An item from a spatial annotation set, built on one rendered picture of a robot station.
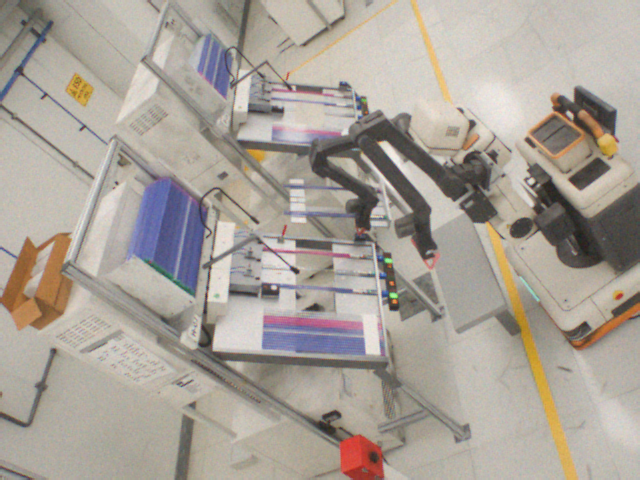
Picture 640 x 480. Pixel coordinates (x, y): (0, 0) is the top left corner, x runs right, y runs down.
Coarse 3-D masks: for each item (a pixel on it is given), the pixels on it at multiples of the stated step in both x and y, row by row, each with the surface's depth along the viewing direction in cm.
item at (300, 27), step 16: (272, 0) 659; (288, 0) 649; (304, 0) 650; (320, 0) 650; (336, 0) 658; (368, 0) 648; (272, 16) 662; (288, 16) 662; (304, 16) 662; (320, 16) 659; (336, 16) 663; (288, 32) 675; (304, 32) 675
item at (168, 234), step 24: (144, 192) 264; (168, 192) 259; (144, 216) 248; (168, 216) 251; (192, 216) 266; (144, 240) 235; (168, 240) 244; (192, 240) 257; (168, 264) 236; (192, 264) 249; (192, 288) 242
